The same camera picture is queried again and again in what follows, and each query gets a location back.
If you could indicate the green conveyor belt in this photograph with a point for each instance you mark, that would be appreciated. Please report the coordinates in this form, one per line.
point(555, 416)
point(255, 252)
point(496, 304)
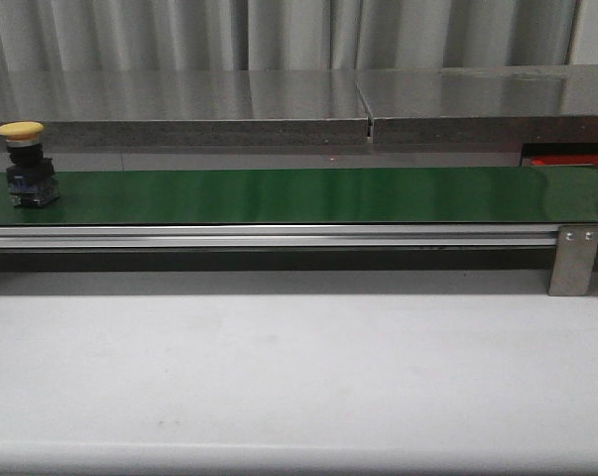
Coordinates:
point(411, 195)

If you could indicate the left grey stone countertop slab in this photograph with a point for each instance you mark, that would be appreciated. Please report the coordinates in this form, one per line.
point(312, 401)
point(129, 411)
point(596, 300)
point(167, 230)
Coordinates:
point(167, 109)

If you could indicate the grey stone countertop slab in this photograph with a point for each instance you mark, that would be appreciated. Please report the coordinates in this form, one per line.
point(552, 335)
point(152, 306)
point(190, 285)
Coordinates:
point(167, 109)
point(491, 105)

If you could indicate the right grey stone countertop slab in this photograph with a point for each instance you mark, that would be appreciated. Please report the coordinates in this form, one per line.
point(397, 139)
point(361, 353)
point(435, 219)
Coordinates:
point(491, 105)

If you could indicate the red bin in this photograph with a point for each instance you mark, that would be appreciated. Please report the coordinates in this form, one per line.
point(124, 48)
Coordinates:
point(561, 160)

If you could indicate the grey pleated curtain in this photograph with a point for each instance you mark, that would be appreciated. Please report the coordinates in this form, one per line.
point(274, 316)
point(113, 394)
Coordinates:
point(289, 35)

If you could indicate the steel conveyor support bracket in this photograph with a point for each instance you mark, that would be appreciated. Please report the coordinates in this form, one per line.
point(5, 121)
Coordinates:
point(576, 250)

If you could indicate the aluminium conveyor side rail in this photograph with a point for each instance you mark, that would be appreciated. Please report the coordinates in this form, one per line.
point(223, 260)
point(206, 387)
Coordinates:
point(107, 237)

